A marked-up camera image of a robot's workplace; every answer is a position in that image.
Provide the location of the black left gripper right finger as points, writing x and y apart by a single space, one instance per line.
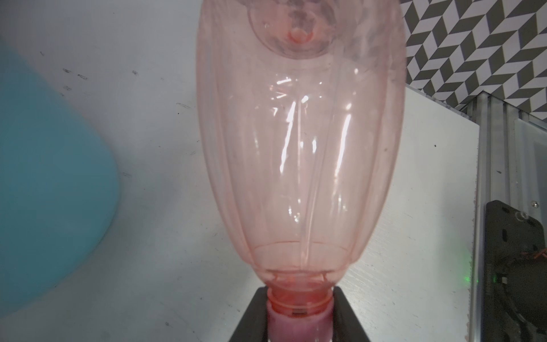
346 326

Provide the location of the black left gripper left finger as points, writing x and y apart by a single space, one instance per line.
253 325

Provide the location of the turquoise plastic bucket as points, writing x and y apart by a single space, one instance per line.
59 185

